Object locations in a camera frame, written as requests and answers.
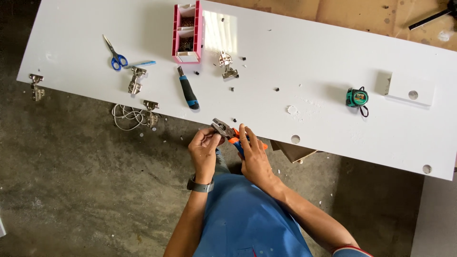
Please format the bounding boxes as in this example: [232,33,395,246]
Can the pink compartment screw box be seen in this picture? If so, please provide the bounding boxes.
[172,1,204,65]

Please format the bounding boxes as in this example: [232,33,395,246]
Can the blue pen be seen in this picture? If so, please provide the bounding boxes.
[124,60,157,69]

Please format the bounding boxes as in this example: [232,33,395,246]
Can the person's blue shirt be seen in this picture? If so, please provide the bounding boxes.
[192,148,314,257]

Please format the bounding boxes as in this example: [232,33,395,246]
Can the grey wristwatch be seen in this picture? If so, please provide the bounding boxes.
[187,174,215,193]

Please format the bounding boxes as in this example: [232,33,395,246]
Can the green tape measure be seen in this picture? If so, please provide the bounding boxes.
[346,86,370,118]

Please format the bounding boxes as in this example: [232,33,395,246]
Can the blue and black utility knife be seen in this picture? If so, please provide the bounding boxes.
[177,66,200,110]

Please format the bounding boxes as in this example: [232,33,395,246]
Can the black tool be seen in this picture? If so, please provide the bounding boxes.
[408,0,457,31]

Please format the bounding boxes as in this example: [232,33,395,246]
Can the metal cabinet hinge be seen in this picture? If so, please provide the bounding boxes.
[29,74,45,102]
[143,100,160,128]
[218,50,239,79]
[128,66,148,95]

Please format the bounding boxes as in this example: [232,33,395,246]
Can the person's right hand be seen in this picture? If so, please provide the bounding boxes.
[237,124,278,186]

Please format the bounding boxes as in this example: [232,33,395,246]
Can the large white cabinet panel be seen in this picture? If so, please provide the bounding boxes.
[17,0,457,181]

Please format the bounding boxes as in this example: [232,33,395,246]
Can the orange and blue pliers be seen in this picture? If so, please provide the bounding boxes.
[211,118,268,159]

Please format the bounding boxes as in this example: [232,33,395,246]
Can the white cable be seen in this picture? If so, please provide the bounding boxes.
[111,104,148,131]

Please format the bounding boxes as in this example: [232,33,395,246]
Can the white board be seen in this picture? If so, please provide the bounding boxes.
[410,168,457,257]

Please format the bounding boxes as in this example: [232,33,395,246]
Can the blue handled scissors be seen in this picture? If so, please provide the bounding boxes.
[103,35,129,71]

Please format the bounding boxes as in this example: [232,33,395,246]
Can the person's left hand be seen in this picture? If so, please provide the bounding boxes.
[188,127,226,185]

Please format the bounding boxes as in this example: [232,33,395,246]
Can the small white board block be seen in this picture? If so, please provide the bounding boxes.
[384,72,436,107]

